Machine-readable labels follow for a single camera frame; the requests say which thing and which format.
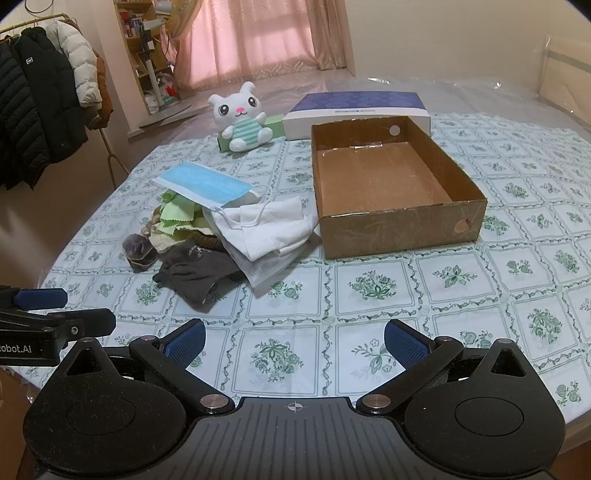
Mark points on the white puffer jacket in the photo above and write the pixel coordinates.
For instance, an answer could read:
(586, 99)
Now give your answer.
(76, 60)

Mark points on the standing fan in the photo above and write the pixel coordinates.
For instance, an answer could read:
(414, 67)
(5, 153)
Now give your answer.
(154, 87)

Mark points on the brown woven cloth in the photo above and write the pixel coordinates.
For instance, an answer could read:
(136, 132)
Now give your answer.
(207, 241)

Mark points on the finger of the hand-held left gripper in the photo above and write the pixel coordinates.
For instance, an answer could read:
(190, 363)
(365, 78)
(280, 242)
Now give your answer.
(41, 298)
(92, 323)

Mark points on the wooden bookshelf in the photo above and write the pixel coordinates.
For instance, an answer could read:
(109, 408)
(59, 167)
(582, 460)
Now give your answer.
(134, 46)

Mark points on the white cloth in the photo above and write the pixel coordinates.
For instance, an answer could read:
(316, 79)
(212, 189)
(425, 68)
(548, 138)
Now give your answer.
(268, 226)

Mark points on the dark grey glove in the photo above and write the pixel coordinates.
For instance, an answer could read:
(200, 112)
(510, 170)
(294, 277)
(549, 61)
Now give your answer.
(194, 272)

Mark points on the red and white bag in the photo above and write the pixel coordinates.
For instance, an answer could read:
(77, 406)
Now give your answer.
(170, 88)

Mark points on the blue face mask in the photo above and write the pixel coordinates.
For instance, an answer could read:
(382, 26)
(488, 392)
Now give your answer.
(203, 184)

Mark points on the green floral tablecloth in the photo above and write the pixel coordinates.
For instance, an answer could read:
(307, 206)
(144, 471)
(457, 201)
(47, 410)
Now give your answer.
(295, 295)

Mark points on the clear plastic bag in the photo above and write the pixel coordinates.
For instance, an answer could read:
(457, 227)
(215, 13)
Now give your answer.
(261, 272)

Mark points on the dark brown scrunchie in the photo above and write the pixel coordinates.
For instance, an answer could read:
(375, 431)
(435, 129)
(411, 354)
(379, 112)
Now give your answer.
(138, 254)

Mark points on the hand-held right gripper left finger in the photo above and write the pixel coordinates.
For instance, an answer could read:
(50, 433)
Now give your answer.
(187, 344)

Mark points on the blue and white flat box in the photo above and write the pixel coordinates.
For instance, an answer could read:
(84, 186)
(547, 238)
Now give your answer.
(355, 101)

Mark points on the black quilted puffer jacket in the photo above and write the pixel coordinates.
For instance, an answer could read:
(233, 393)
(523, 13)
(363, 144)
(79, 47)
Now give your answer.
(11, 106)

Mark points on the green carton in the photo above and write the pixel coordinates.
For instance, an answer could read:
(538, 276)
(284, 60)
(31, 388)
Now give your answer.
(273, 125)

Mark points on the white plush bunny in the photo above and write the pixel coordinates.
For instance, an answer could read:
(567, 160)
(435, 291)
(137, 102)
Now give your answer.
(235, 108)

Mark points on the pale yellow towel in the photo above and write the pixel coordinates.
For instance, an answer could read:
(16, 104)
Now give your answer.
(175, 241)

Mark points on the brown cardboard box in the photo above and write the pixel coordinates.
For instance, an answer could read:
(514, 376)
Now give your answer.
(397, 230)

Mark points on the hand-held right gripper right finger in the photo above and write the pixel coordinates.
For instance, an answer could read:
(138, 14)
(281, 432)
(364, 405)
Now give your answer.
(406, 346)

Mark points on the green cleaning cloth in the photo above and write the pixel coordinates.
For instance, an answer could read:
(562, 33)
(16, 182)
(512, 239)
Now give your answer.
(178, 210)

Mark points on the pink curtain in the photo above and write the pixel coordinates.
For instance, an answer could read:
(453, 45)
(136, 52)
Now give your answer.
(258, 37)

